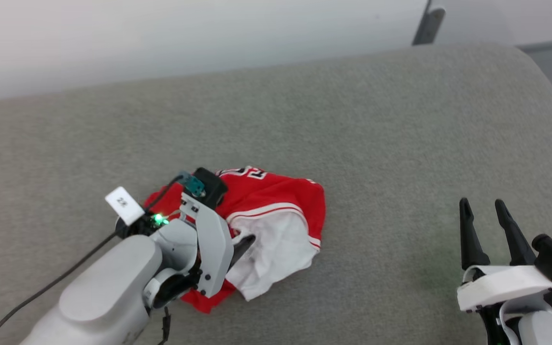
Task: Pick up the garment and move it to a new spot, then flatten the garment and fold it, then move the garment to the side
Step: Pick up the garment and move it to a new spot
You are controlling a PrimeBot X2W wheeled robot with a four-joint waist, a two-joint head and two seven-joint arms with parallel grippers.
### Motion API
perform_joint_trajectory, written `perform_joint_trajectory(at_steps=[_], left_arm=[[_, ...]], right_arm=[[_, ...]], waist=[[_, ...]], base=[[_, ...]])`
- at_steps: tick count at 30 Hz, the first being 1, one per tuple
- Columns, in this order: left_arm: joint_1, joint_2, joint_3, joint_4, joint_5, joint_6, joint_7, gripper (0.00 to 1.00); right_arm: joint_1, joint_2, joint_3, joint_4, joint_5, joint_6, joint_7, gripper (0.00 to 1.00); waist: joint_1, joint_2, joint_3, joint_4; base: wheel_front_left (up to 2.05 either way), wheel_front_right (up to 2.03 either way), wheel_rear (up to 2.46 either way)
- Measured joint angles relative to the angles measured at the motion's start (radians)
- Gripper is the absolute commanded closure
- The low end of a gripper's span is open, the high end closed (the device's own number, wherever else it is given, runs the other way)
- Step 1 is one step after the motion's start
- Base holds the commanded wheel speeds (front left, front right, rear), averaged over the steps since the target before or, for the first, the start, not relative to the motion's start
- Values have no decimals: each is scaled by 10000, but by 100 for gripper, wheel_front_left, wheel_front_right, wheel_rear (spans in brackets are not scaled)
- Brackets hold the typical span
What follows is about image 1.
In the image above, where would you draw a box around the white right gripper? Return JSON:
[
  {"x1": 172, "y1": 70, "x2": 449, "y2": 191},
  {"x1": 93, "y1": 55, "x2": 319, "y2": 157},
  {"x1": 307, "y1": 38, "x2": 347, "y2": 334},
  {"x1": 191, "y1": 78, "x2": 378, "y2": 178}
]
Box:
[{"x1": 457, "y1": 197, "x2": 552, "y2": 313}]

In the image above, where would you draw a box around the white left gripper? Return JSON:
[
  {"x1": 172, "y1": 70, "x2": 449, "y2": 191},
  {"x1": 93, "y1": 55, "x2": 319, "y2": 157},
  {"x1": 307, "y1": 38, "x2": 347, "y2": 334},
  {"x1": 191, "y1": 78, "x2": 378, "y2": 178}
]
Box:
[{"x1": 180, "y1": 192, "x2": 257, "y2": 298}]

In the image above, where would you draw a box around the red white Bulls jersey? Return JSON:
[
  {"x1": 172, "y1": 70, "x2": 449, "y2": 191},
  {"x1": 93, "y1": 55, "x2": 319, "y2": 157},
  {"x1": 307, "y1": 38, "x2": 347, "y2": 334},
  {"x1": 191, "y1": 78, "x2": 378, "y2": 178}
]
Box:
[{"x1": 143, "y1": 166, "x2": 327, "y2": 315}]

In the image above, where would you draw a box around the white paper label tag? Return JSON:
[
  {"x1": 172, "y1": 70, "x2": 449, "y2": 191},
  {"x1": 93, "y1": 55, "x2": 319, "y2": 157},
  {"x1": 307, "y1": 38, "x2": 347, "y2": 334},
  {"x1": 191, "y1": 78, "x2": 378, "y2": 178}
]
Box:
[{"x1": 105, "y1": 186, "x2": 145, "y2": 226}]

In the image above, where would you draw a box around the teal cable connector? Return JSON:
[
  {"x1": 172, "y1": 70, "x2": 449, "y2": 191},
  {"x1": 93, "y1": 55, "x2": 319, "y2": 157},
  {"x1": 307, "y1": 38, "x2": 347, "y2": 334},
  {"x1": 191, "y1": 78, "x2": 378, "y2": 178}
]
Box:
[{"x1": 182, "y1": 173, "x2": 207, "y2": 197}]

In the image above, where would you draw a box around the short black hanging cable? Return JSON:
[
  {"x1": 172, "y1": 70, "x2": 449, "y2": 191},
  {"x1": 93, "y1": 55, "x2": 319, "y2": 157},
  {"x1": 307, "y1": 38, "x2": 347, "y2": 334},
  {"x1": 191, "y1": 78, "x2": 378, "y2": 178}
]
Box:
[{"x1": 159, "y1": 307, "x2": 172, "y2": 345}]

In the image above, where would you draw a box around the grey metal post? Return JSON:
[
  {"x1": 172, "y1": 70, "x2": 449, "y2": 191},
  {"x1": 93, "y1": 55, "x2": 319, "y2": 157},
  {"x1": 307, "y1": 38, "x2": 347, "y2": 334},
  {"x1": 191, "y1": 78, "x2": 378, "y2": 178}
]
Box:
[{"x1": 411, "y1": 0, "x2": 447, "y2": 46}]

